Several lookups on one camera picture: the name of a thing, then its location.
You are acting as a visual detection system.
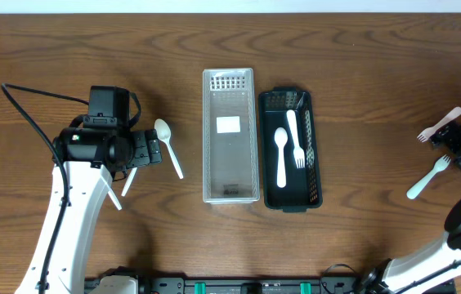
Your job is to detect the white label in basket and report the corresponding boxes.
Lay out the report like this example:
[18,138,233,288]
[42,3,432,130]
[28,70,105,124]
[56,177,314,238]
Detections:
[216,116,241,134]

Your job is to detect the clear perforated plastic basket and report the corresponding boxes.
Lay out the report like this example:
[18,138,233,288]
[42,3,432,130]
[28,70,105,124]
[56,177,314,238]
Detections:
[202,68,260,205]

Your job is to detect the white plastic fork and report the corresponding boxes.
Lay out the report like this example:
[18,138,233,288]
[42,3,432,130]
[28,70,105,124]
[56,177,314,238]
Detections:
[286,109,305,169]

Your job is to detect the white plastic spoon rightmost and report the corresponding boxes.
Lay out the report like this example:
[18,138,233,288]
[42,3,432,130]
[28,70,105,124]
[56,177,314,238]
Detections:
[154,118,184,179]

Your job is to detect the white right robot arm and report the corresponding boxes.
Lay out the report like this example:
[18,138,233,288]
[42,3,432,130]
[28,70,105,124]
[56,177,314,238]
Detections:
[354,107,461,293]

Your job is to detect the pale green plastic fork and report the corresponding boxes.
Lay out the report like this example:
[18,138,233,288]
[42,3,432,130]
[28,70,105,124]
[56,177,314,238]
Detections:
[406,155,451,199]

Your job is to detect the pale pink plastic fork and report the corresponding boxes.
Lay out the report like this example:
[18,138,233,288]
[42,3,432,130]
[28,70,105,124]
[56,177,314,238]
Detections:
[417,106,461,143]

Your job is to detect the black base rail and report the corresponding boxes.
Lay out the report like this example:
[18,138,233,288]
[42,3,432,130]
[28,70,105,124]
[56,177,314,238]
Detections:
[82,265,456,294]

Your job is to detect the dark green plastic basket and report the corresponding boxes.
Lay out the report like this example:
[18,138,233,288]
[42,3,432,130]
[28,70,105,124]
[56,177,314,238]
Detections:
[258,87,323,212]

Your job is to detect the white spork rounded head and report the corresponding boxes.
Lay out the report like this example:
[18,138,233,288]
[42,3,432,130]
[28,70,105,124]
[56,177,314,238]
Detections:
[274,127,288,188]

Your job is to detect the white plastic spoon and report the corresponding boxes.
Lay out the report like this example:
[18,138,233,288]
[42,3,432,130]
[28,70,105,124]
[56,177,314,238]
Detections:
[154,118,184,179]
[121,167,137,197]
[101,178,123,210]

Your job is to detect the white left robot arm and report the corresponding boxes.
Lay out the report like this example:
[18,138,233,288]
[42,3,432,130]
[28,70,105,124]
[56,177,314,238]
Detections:
[17,127,162,293]

